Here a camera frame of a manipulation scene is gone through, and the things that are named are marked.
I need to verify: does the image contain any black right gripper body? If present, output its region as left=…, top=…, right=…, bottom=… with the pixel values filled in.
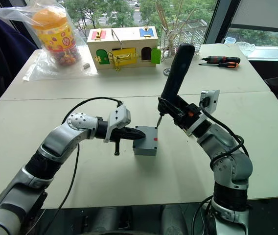
left=174, top=96, right=202, bottom=132

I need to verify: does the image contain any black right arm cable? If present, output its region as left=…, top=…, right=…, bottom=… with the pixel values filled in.
left=199, top=97, right=250, bottom=172

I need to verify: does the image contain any dark rounded shape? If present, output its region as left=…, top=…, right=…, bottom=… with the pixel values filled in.
left=82, top=206, right=136, bottom=235

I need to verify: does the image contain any metal wire rack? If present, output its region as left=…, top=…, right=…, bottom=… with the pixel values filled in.
left=160, top=18, right=208, bottom=62

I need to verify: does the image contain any wooden lock box toy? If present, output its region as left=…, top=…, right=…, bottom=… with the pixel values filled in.
left=87, top=25, right=162, bottom=72

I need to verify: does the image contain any candy jar with orange lid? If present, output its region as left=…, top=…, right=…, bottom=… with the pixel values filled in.
left=32, top=8, right=82, bottom=66

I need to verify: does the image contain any grey roller blind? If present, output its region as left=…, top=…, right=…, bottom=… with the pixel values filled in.
left=229, top=0, right=278, bottom=32

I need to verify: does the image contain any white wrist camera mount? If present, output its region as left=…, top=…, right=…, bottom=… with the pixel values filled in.
left=185, top=90, right=220, bottom=137
left=103, top=104, right=132, bottom=143

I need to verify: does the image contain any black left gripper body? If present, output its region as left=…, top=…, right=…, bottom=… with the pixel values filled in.
left=109, top=127, right=130, bottom=156

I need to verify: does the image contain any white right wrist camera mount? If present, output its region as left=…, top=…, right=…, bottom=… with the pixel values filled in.
left=185, top=90, right=220, bottom=137

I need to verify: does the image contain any thin bamboo stick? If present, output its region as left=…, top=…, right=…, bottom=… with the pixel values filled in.
left=155, top=2, right=174, bottom=51
left=169, top=0, right=183, bottom=48
left=174, top=8, right=196, bottom=34

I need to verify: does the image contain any grey plastic box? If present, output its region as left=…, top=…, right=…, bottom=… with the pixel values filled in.
left=132, top=144, right=159, bottom=157

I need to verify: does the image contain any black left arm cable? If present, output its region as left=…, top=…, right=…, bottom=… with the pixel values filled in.
left=41, top=96, right=124, bottom=235

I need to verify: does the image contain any orange black screwdriver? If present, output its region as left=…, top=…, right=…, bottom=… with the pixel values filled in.
left=198, top=62, right=240, bottom=70

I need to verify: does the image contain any dark window frame pillar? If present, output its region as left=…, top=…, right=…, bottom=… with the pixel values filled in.
left=203, top=0, right=243, bottom=45

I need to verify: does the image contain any dark blue jacket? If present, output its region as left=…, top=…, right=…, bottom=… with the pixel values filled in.
left=0, top=8, right=39, bottom=107

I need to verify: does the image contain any clear plastic bag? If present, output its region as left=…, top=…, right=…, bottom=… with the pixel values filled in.
left=0, top=0, right=98, bottom=82

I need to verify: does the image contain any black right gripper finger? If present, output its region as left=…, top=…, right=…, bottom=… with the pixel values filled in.
left=163, top=110, right=182, bottom=123
left=157, top=96, right=182, bottom=116

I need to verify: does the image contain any black electric screwdriver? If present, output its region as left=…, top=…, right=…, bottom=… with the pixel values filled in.
left=155, top=44, right=196, bottom=129

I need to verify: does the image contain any black red screwdriver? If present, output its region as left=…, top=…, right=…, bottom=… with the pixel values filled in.
left=200, top=55, right=241, bottom=64

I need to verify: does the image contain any black cable under table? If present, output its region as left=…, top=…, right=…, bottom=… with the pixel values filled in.
left=191, top=195, right=214, bottom=235

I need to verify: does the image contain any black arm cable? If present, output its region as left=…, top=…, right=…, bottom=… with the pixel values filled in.
left=41, top=96, right=124, bottom=235
left=199, top=97, right=250, bottom=172

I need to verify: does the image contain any clear glass bowl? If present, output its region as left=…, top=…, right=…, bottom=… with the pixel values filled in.
left=235, top=41, right=256, bottom=54

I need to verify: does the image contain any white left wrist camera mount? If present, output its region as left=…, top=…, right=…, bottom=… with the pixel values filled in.
left=103, top=104, right=132, bottom=143

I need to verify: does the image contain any grey box lid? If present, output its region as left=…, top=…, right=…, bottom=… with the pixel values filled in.
left=134, top=125, right=159, bottom=149

